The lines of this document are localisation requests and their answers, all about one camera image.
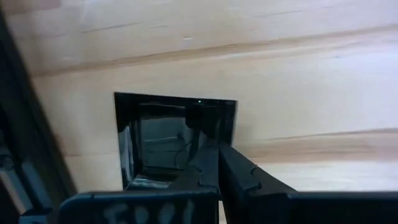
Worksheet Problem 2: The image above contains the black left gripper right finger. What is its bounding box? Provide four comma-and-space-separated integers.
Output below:
218, 145, 398, 224

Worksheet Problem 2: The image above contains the black aluminium table frame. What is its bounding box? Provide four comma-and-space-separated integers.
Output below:
0, 9, 77, 224

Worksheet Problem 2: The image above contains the small black square plate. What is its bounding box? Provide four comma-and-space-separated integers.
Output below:
114, 91, 237, 191

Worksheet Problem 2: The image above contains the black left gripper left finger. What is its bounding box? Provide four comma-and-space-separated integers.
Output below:
58, 142, 220, 224

